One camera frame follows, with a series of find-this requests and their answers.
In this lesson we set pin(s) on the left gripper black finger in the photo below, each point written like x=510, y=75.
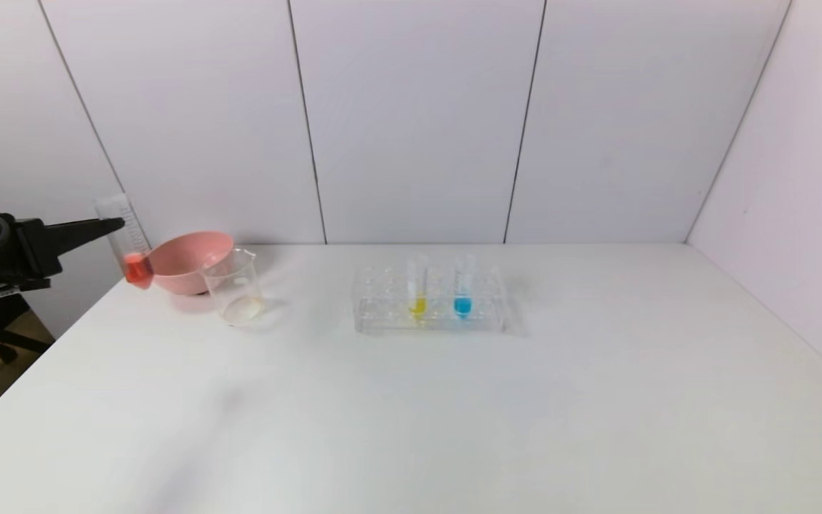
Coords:
x=83, y=232

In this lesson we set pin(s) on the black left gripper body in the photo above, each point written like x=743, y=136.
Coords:
x=28, y=250

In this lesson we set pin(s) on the test tube with red pigment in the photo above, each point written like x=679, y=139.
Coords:
x=136, y=268

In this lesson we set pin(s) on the test tube with yellow pigment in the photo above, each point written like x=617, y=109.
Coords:
x=417, y=305

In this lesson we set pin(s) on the clear glass beaker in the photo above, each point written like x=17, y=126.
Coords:
x=240, y=293

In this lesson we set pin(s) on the clear acrylic test tube rack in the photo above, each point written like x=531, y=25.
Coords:
x=439, y=321

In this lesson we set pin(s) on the test tube with blue pigment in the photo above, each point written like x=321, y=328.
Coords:
x=462, y=305

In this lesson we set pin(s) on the pink plastic bowl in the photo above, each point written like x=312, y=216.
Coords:
x=190, y=268

